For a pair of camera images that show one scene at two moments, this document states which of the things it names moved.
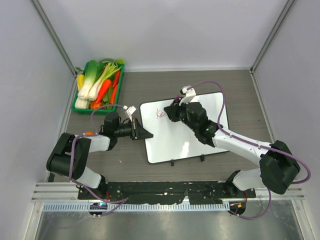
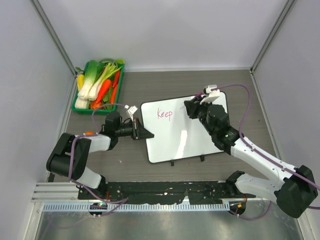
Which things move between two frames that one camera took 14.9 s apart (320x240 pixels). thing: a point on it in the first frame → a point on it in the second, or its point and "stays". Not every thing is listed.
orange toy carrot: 104,89 stays
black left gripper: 140,132 stays
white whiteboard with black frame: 173,140 stays
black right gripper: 173,110 → 192,106
